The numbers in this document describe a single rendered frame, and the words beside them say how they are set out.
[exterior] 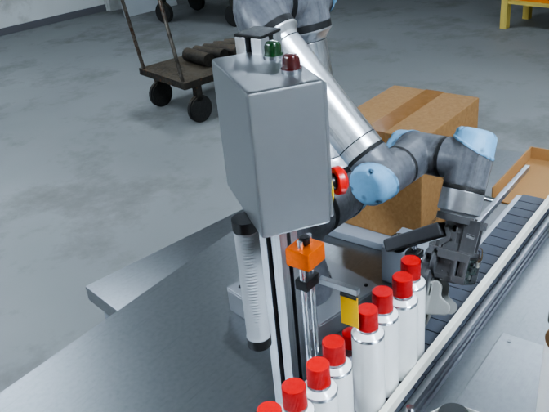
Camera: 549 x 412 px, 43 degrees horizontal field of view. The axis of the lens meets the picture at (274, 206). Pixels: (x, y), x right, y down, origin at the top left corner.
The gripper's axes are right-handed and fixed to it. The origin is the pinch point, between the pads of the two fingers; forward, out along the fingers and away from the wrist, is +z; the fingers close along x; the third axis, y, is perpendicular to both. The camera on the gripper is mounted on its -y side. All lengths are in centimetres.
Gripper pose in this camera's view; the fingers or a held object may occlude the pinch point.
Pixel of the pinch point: (420, 320)
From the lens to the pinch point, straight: 129.3
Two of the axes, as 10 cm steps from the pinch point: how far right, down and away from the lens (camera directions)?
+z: -2.2, 9.7, 0.6
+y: 8.0, 2.2, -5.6
